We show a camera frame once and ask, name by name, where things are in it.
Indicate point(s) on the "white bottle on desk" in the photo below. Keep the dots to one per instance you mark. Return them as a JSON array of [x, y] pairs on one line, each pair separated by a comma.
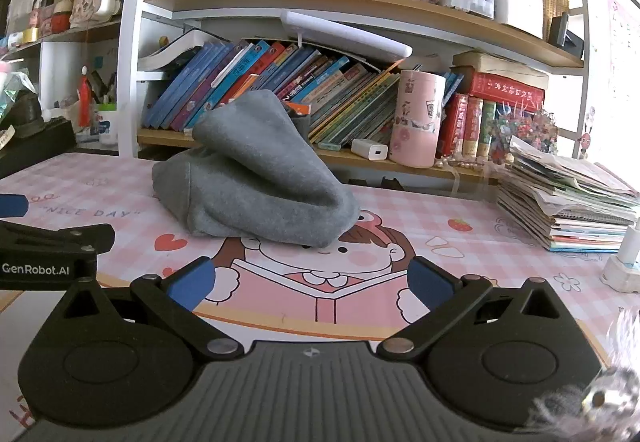
[[621, 271]]

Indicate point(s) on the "white wooden bookshelf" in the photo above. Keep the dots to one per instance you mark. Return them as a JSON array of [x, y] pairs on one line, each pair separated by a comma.
[[416, 23]]

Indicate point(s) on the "yellow tape roll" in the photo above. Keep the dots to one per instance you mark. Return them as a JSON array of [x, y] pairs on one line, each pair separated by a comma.
[[30, 35]]

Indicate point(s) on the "white bar desk lamp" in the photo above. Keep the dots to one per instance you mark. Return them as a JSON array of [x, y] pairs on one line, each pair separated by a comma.
[[341, 37]]

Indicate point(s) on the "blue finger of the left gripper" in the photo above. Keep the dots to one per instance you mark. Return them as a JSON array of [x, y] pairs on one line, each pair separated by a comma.
[[12, 205]]

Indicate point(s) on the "red round jar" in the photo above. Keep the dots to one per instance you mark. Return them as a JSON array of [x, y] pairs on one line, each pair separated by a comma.
[[60, 20]]

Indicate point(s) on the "white storage box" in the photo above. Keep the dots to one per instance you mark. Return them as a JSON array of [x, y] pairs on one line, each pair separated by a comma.
[[524, 15]]

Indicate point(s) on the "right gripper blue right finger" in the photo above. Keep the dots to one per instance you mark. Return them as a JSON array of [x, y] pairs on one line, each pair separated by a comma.
[[448, 300]]

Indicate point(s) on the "white power adapter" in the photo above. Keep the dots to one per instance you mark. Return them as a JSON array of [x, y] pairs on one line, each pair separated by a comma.
[[370, 150]]

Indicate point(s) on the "pink cartoon cylinder tin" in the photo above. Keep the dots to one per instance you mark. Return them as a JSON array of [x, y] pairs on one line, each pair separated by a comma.
[[417, 119]]

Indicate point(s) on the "fluffy crystal charm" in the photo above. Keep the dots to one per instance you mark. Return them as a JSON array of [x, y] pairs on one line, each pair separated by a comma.
[[608, 408]]

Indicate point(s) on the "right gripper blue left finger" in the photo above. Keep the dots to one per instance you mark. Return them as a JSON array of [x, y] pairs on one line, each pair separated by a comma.
[[169, 304]]

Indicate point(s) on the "pink cartoon desk mat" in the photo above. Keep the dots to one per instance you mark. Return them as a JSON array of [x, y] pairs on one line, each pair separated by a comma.
[[309, 320]]

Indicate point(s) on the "grey fleece garment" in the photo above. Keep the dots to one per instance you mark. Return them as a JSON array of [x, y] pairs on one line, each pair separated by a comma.
[[253, 174]]

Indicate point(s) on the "red tassel pendant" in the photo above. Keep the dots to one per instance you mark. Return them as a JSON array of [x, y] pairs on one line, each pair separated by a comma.
[[85, 94]]

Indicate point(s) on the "stack of paper booklets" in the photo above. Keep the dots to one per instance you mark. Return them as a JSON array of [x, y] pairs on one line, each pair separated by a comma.
[[565, 204]]

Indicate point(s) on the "white jar green lid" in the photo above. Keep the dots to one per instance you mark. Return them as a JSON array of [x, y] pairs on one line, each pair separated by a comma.
[[107, 117]]

